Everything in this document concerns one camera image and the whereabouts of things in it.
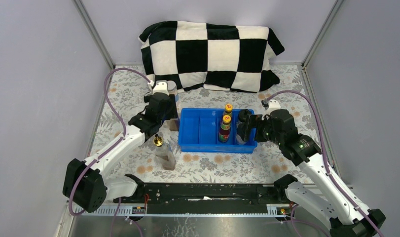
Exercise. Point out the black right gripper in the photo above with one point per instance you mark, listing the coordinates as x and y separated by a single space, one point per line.
253 121

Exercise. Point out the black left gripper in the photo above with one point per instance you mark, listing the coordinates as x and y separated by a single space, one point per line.
172 107

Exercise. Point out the seed shaker black cap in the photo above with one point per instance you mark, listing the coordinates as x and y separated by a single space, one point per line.
243 134
242 116

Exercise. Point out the glass oil bottle gold stopper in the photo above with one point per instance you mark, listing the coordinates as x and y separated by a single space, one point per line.
173 124
164 154

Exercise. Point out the sauce bottle yellow cap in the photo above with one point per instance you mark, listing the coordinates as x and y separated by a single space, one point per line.
228 109
225 129

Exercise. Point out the blue plastic divided bin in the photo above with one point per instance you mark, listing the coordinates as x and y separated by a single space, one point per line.
199 128

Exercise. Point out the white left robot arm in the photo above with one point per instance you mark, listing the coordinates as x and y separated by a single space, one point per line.
86 181

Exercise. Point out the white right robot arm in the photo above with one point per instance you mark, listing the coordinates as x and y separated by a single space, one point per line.
343 214

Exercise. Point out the floral patterned tablecloth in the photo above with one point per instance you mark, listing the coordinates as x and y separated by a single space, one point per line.
265 165

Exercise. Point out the black and white checkered blanket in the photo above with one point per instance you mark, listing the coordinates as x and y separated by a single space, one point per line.
214 57

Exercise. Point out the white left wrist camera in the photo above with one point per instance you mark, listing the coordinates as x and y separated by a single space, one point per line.
160 86

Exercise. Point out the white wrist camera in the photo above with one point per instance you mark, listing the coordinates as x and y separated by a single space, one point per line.
160 86
270 106

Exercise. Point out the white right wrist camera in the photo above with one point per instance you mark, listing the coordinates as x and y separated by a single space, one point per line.
270 106

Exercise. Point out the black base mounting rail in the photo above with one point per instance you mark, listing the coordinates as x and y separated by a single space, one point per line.
208 199

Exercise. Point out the aluminium frame post left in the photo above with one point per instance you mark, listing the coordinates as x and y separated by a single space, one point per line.
84 14

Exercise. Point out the aluminium frame post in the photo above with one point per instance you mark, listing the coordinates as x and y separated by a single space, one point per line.
84 14
330 18

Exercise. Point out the aluminium frame post right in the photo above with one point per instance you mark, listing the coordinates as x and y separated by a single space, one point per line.
330 18

